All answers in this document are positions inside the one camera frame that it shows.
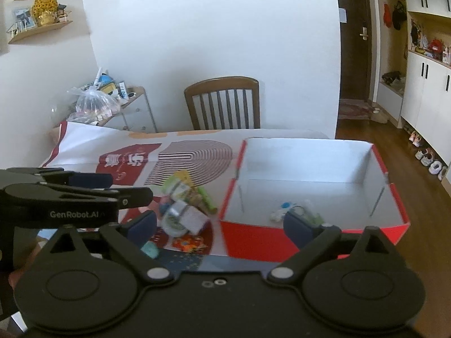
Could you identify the wooden wall shelf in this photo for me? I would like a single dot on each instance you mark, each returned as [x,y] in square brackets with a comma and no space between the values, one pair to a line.
[38,31]

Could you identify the wooden chair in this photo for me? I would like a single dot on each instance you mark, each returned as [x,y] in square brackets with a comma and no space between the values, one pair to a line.
[222,84]

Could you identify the green correction tape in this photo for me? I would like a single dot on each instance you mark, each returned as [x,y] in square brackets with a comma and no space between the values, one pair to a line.
[312,214]

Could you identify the golden ornament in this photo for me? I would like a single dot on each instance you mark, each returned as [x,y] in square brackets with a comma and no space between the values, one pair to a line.
[45,8]

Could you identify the red hanging bag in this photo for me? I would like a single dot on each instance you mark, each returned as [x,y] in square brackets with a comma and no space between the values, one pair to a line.
[387,16]

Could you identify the blue and yellow toy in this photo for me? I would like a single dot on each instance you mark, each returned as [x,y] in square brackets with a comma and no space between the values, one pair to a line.
[105,84]

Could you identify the grey and pink shoes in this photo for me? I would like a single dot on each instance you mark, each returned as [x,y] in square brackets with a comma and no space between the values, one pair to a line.
[425,156]

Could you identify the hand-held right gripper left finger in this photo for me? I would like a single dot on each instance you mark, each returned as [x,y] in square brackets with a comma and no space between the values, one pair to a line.
[142,226]

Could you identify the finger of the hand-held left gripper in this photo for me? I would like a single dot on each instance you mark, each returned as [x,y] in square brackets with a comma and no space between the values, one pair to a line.
[95,179]
[137,197]

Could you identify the teal eraser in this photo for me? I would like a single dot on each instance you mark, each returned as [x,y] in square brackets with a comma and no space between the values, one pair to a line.
[151,250]

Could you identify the white wall switch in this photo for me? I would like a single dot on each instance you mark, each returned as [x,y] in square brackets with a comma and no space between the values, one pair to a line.
[343,15]

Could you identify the clear plastic bag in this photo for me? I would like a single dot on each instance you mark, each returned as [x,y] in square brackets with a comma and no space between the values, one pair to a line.
[93,107]

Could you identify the small photo frame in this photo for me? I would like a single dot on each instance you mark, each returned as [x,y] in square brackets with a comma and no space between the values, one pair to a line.
[24,18]

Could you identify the black hanging bag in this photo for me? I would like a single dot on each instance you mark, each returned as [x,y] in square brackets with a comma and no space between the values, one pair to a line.
[399,16]

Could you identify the small drawer cabinet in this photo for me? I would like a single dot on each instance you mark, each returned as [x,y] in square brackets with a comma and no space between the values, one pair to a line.
[141,116]

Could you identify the dark item on bench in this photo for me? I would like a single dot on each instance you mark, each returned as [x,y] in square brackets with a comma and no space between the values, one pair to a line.
[391,77]

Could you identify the dark wooden door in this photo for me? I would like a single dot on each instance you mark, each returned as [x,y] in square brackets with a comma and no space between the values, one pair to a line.
[352,60]

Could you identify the red toy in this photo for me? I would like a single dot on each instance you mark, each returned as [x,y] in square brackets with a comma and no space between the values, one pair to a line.
[436,46]

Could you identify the red and white cardboard box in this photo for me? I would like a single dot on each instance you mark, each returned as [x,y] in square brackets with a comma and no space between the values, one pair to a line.
[310,162]

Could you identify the green and white packet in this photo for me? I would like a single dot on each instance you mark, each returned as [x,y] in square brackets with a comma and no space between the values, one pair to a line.
[174,186]

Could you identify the pair of slippers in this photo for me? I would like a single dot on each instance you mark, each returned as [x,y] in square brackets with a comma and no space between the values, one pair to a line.
[378,116]

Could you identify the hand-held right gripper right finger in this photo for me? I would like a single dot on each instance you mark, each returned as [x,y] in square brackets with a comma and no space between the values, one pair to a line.
[296,229]

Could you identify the patterned door rug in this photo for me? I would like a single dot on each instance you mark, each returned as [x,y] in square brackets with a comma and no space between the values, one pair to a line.
[354,110]

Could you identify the clear jar with green lid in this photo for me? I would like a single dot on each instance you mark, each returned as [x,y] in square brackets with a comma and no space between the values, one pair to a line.
[190,218]

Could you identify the white hallway cabinet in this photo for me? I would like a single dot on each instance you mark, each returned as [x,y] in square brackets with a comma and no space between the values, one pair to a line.
[419,88]

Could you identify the yellow box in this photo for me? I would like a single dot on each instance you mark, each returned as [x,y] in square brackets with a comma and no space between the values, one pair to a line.
[186,179]

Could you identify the white shoes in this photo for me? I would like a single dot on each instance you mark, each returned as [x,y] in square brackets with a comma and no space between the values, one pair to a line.
[438,170]

